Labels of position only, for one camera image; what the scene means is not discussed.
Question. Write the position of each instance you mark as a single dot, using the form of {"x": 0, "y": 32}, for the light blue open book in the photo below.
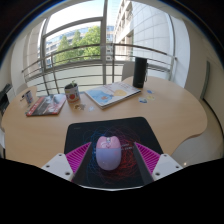
{"x": 112, "y": 94}

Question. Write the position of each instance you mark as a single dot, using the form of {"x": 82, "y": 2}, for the pink and lilac computer mouse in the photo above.
{"x": 108, "y": 153}

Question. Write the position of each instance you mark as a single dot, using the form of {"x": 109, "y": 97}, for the metal balcony railing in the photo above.
{"x": 83, "y": 49}

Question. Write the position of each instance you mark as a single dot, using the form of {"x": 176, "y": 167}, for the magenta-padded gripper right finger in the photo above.
{"x": 164, "y": 165}

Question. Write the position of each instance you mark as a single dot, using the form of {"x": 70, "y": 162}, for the white chair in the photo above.
{"x": 128, "y": 70}

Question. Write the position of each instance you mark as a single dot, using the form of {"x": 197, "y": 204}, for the black mouse pad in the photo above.
{"x": 133, "y": 131}

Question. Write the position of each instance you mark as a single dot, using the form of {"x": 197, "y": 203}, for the black cylindrical speaker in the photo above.
{"x": 140, "y": 72}

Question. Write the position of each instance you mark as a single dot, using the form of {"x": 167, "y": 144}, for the mug with small plant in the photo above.
{"x": 72, "y": 93}

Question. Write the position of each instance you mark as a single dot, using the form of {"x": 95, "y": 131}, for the red-edged magazine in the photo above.
{"x": 46, "y": 105}

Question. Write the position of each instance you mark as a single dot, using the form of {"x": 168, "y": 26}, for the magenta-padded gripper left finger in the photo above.
{"x": 60, "y": 166}

